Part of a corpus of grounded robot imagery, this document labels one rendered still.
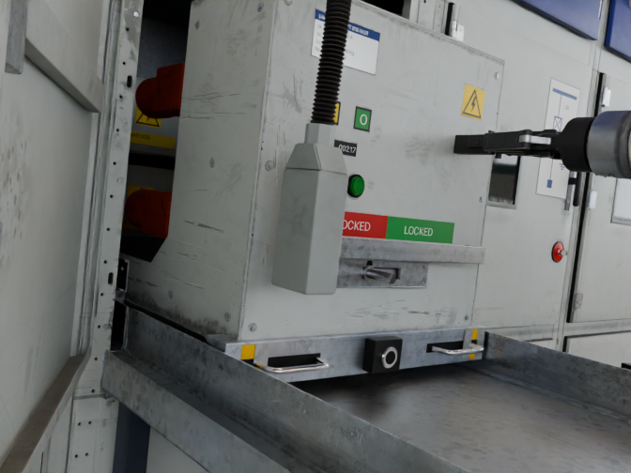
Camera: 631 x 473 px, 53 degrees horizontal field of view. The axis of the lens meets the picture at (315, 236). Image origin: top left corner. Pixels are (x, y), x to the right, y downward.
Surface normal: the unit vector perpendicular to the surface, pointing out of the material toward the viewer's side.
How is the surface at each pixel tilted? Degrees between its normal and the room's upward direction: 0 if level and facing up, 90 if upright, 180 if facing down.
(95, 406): 90
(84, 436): 90
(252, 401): 90
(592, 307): 90
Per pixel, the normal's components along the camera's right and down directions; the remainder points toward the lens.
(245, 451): -0.77, -0.05
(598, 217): 0.63, 0.11
